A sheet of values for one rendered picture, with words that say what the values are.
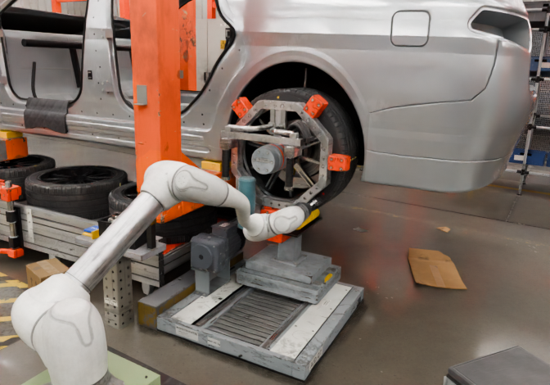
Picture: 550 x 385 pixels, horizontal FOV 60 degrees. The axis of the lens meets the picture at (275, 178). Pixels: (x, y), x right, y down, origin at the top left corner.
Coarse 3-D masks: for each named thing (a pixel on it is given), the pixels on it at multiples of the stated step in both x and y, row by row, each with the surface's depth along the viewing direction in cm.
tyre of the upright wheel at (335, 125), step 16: (272, 96) 241; (288, 96) 237; (304, 96) 233; (336, 112) 235; (336, 128) 228; (352, 128) 244; (336, 144) 230; (352, 144) 238; (352, 160) 240; (336, 176) 233; (352, 176) 251; (320, 192) 239; (336, 192) 242
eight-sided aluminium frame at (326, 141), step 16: (256, 112) 237; (304, 112) 225; (320, 128) 224; (240, 144) 250; (240, 160) 252; (320, 160) 226; (240, 176) 249; (320, 176) 228; (256, 192) 248; (304, 192) 234
